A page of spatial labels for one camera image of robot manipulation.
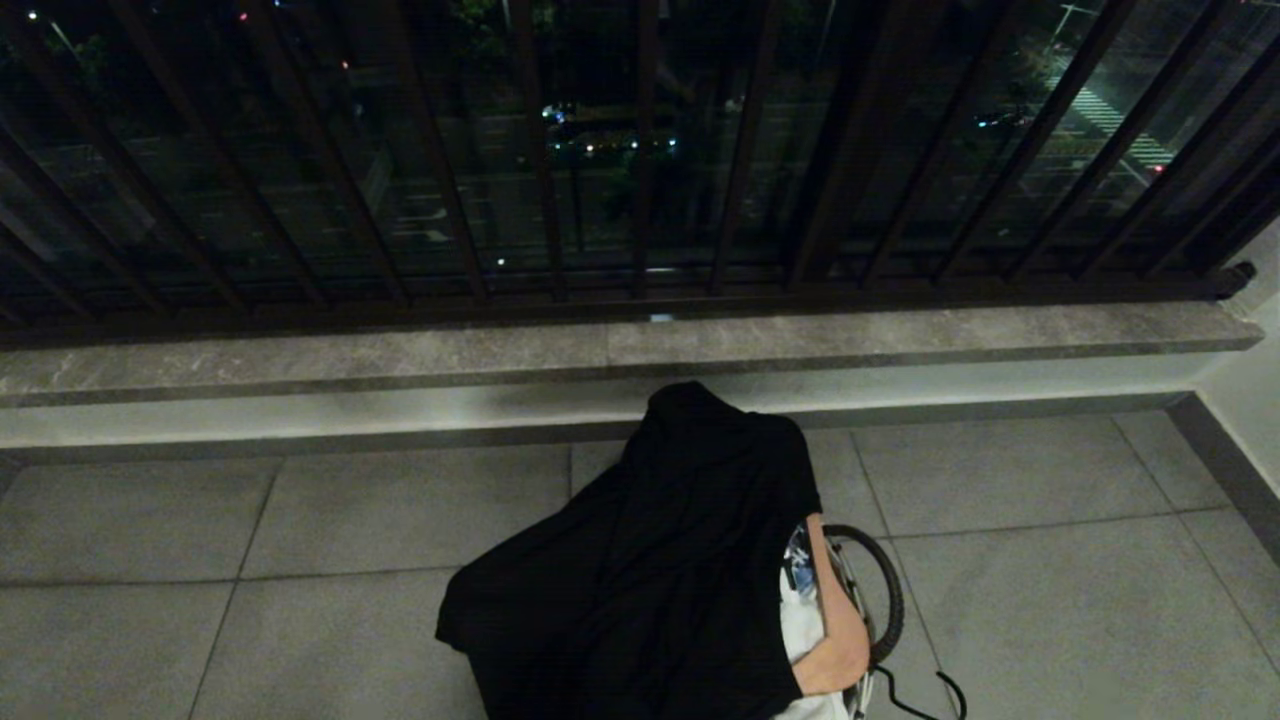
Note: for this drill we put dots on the black clothes hanger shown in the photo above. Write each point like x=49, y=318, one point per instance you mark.
x=950, y=685

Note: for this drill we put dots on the white printed garment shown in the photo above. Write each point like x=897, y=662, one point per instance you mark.
x=800, y=625

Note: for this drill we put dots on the black garment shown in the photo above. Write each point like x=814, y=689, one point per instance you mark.
x=650, y=560

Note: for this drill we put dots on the round black-rimmed laundry basket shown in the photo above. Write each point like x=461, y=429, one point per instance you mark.
x=890, y=590

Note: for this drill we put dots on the dark metal balcony railing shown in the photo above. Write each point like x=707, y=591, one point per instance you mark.
x=640, y=290

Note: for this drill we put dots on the grey stone ledge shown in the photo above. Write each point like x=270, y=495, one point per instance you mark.
x=600, y=355

